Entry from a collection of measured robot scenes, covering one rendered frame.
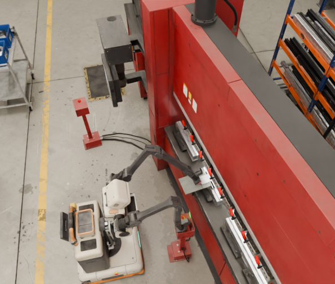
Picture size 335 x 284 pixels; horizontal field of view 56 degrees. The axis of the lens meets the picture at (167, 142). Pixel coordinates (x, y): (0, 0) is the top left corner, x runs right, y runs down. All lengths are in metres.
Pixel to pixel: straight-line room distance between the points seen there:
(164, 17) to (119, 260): 2.40
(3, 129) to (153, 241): 2.88
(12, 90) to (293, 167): 4.48
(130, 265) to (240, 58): 2.32
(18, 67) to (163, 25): 3.47
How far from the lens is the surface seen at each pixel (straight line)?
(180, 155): 3.37
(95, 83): 5.56
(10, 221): 4.40
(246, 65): 2.17
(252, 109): 1.89
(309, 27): 4.35
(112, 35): 3.07
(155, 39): 2.81
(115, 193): 2.58
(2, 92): 5.42
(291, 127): 1.86
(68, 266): 3.93
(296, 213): 1.84
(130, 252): 3.55
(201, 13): 2.47
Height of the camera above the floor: 3.62
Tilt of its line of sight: 52 degrees down
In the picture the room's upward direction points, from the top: 1 degrees counter-clockwise
